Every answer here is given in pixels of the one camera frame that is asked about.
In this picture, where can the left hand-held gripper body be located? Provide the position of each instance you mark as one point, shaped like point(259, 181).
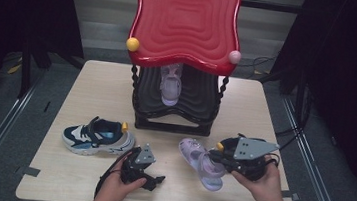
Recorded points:
point(145, 155)

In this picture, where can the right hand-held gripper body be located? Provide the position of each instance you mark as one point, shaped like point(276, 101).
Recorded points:
point(252, 148)

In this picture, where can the purple translucent sandal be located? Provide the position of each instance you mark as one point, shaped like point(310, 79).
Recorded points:
point(200, 163)
point(170, 86)

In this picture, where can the red and black shoe rack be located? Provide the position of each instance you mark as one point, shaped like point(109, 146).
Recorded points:
point(186, 24)

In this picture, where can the person's left hand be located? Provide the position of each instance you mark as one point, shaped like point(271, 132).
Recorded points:
point(117, 188)

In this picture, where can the person's right hand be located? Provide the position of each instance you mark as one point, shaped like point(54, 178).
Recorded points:
point(264, 186)

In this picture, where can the grey tape piece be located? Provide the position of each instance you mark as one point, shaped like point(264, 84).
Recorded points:
point(291, 195)
point(31, 171)

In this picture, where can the black metal stand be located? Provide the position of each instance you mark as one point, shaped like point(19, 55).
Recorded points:
point(301, 93)
point(25, 67)

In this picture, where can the black tape strip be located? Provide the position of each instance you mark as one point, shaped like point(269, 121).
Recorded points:
point(47, 107)

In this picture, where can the dark curtain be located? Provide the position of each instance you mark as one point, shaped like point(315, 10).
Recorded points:
point(352, 82)
point(15, 3)

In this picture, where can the yellow floor marker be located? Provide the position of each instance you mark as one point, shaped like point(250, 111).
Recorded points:
point(14, 68)

